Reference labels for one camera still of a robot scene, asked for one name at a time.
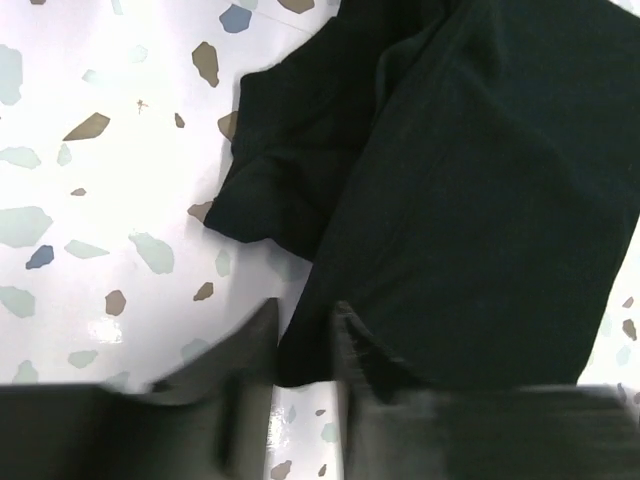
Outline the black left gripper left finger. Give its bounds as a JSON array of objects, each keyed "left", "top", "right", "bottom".
[{"left": 1, "top": 298, "right": 279, "bottom": 480}]

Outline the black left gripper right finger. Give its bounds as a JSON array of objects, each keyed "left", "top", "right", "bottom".
[{"left": 332, "top": 303, "right": 639, "bottom": 479}]

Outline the black t shirt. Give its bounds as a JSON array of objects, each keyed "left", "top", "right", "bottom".
[{"left": 205, "top": 1, "right": 639, "bottom": 389}]

